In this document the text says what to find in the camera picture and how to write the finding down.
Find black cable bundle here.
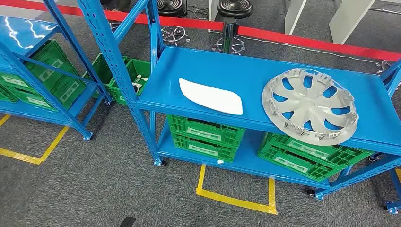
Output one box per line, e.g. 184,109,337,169
187,4,210,20

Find white plastic parts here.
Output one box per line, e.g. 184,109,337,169
131,74,150,93

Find silver plastic wheel cover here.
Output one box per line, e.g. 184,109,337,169
262,68,360,146

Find thin white floor cable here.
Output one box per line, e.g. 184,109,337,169
238,34,380,65

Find white curved plastic part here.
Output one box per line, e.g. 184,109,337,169
178,78,244,116

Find blue metal shelf rack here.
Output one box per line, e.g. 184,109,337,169
77,0,401,215
0,0,113,140

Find black stanchion post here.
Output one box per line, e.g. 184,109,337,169
221,17,239,54

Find white narrow table leg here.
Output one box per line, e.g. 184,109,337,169
208,0,219,23

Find black round stool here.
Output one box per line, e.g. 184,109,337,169
211,0,253,56
156,0,191,48

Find red barrier belt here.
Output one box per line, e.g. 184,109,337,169
237,26,401,61
0,0,225,32

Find white table leg panel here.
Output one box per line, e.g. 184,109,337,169
329,0,375,45
284,0,308,35

